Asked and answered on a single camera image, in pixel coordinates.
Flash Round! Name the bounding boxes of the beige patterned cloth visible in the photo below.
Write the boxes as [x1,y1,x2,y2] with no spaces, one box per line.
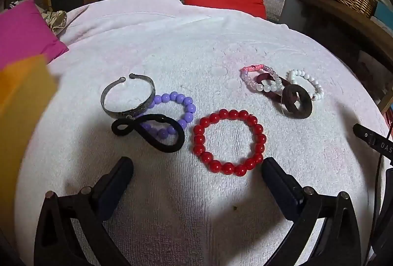
[40,10,68,37]

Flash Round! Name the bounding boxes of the maroon hair tie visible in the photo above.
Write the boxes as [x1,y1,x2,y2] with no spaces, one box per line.
[255,74,296,102]

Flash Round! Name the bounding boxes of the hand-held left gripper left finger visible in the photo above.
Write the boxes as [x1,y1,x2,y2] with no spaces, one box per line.
[34,156,135,266]

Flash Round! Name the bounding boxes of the pink and clear bead bracelet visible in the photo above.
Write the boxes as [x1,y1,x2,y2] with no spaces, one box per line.
[240,65,285,93]

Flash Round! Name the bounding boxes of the orange cloth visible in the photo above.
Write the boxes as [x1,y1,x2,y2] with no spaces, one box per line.
[0,54,59,224]

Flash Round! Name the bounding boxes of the metal cuff bracelet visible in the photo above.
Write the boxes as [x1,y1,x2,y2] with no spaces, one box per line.
[101,73,156,120]

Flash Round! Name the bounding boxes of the black cable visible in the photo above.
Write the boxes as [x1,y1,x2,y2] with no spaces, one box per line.
[366,126,393,266]

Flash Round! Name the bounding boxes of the dark brown ring bracelet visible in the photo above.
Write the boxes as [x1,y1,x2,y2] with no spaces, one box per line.
[281,85,313,118]

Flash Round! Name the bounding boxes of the white bead bracelet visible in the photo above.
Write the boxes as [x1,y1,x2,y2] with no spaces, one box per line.
[286,69,325,101]

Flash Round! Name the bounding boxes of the white terry towel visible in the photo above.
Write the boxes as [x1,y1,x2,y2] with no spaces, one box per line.
[14,0,391,266]

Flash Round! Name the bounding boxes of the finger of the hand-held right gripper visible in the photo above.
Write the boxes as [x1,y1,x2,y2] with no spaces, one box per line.
[353,123,393,162]

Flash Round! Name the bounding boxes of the black hair tie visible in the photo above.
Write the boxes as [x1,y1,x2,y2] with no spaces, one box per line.
[111,114,186,154]

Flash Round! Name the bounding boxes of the purple bead bracelet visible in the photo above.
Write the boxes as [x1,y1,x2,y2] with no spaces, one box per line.
[135,92,197,139]

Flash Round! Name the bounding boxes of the dark wooden shelf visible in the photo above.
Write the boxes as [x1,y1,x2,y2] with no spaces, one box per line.
[290,0,393,76]

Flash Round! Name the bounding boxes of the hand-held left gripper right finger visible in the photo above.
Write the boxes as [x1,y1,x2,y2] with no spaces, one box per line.
[261,157,362,266]

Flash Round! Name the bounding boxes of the magenta cushion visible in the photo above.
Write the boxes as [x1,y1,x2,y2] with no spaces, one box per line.
[0,0,70,70]

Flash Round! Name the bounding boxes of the red bead bracelet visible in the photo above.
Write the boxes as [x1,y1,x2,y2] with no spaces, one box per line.
[193,109,267,176]

